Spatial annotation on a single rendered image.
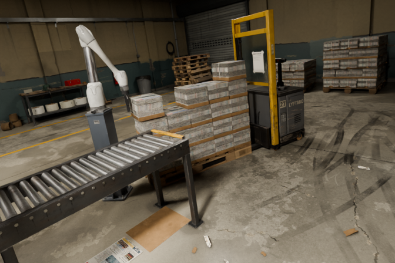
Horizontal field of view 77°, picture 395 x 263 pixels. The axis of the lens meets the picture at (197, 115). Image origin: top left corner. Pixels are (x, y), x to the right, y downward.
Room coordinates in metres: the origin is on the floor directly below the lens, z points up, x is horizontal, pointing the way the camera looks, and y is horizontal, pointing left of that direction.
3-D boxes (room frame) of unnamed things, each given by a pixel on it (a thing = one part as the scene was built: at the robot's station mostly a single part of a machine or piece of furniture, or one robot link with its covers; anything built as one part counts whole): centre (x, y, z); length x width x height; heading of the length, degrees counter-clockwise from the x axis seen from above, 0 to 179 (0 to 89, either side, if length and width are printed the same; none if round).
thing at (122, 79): (2.69, 0.75, 1.30); 0.13 x 0.11 x 0.16; 19
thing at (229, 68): (3.31, -0.48, 0.65); 0.39 x 0.30 x 1.29; 27
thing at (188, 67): (9.78, -0.02, 0.65); 1.33 x 0.94 x 1.30; 139
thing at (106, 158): (1.71, 0.68, 0.77); 0.47 x 0.05 x 0.05; 45
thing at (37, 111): (7.58, 4.16, 0.55); 1.80 x 0.70 x 1.09; 135
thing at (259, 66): (3.51, -0.89, 1.28); 0.57 x 0.01 x 0.65; 27
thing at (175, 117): (2.98, 0.17, 0.42); 1.17 x 0.39 x 0.83; 117
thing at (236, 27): (3.79, -0.72, 0.97); 0.09 x 0.09 x 1.75; 27
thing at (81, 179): (1.53, 0.86, 0.77); 0.47 x 0.05 x 0.05; 45
